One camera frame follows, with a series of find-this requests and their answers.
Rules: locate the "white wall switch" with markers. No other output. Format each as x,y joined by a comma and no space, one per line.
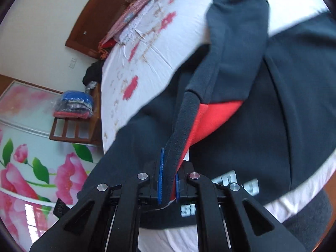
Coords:
72,62

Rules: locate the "wooden headboard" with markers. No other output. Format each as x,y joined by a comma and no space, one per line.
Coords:
89,31

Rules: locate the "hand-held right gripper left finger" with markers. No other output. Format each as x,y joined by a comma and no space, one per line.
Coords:
160,178

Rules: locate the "white crinkled cloth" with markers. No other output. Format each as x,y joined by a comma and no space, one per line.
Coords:
137,29

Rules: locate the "red checked blanket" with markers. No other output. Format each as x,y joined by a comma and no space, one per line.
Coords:
123,21

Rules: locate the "white floral bed sheet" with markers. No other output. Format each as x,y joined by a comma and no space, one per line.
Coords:
157,57

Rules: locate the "plastic bag of clothes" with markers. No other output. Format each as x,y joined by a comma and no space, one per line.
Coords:
73,105

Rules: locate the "dark navy pants red lining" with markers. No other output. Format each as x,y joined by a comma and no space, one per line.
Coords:
249,136

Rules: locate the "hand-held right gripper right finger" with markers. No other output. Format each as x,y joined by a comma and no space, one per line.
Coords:
178,190

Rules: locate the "wooden nightstand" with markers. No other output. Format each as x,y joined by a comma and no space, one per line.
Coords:
68,131

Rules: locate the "floral wardrobe door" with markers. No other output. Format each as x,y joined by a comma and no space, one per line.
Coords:
26,162

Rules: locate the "red pillow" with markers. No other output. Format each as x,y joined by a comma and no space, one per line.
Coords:
109,43

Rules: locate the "pile of dark clothes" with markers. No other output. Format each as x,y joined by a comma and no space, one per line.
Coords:
93,74

